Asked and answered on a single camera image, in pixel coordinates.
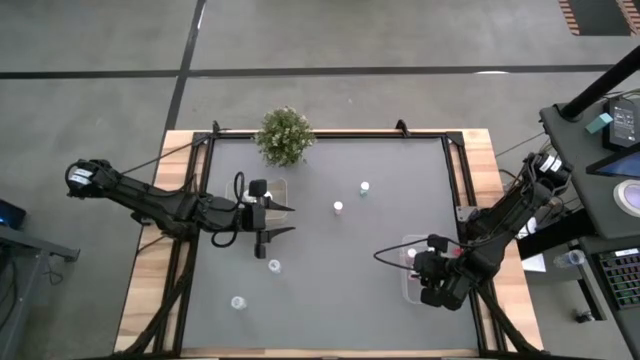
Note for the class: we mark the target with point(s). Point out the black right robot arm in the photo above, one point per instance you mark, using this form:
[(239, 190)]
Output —
[(505, 215)]

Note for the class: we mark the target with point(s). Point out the dark grey keyboard desk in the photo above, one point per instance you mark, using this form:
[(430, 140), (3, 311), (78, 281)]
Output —
[(632, 325)]

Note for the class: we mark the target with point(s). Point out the white round disc device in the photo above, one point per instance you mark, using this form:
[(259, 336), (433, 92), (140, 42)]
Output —
[(631, 196)]

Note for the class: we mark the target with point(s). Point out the black round pole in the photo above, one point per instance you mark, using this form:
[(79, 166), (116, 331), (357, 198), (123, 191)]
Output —
[(600, 85)]

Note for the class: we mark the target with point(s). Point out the white power adapter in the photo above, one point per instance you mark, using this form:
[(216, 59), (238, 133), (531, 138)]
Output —
[(526, 227)]

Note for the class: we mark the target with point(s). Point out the small teal box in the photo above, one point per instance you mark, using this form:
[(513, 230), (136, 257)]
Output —
[(599, 123)]

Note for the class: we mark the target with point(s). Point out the green artificial potted plant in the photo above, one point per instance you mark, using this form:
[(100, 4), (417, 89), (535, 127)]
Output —
[(285, 135)]

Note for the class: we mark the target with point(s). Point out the grey metal table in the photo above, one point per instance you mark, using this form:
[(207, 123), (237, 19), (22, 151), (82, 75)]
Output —
[(30, 245)]

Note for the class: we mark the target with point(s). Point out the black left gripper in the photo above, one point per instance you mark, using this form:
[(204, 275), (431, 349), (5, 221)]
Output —
[(252, 217)]

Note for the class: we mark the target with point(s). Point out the black electronics box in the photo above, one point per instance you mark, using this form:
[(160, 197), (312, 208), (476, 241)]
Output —
[(622, 125)]

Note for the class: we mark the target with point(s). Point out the black aluminium table frame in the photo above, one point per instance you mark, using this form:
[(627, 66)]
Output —
[(425, 134)]

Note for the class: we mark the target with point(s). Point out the white vial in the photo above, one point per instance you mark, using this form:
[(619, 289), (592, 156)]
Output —
[(364, 187)]

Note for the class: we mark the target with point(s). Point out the white paper sheet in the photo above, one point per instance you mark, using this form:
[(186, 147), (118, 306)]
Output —
[(534, 263)]

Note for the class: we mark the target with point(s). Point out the pink medicine bottle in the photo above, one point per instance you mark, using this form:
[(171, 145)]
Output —
[(338, 206)]

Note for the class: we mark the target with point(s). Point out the clear plastic water bottle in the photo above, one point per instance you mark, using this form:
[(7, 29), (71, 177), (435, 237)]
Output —
[(570, 258)]

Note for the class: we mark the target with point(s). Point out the tablet with blue screen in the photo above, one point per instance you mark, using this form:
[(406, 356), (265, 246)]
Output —
[(622, 166)]

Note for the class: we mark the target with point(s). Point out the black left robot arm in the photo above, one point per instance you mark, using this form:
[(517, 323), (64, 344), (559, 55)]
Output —
[(160, 205)]

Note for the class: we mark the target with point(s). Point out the dark rug orange striped edges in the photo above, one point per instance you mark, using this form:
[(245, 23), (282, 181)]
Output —
[(595, 17)]

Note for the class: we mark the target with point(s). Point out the clear medicine bottle white cap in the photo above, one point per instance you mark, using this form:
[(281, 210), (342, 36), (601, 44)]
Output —
[(274, 265), (238, 302)]

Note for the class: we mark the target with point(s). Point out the amber medicine bottle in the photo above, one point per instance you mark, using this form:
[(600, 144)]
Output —
[(269, 195)]

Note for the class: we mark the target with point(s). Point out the left clear plastic tray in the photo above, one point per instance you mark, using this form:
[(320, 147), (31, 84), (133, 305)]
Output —
[(281, 187)]

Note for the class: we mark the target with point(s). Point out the blue-lit black device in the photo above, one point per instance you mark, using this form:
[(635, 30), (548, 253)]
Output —
[(10, 216)]

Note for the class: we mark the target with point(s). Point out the small black floor object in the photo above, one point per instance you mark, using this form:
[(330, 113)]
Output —
[(583, 316)]

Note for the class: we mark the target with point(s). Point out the small red clip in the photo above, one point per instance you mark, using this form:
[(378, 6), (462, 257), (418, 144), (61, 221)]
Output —
[(457, 251)]

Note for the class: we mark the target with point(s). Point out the red medicine bottle white cap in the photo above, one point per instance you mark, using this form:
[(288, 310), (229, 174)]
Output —
[(411, 253)]

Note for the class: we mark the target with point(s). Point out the backlit black keyboard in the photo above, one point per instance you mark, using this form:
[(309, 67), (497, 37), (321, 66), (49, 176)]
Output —
[(620, 280)]

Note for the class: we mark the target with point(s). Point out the dark grey side desk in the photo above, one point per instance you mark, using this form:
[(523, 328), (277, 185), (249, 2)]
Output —
[(582, 145)]

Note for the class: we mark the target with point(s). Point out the grey table mat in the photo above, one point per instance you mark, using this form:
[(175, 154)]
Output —
[(320, 310)]

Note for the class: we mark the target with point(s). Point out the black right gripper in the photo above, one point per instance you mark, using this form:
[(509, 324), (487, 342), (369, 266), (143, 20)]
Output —
[(432, 272)]

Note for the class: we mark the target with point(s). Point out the clear plastic bin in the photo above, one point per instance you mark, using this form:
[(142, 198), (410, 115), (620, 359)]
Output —
[(407, 295)]

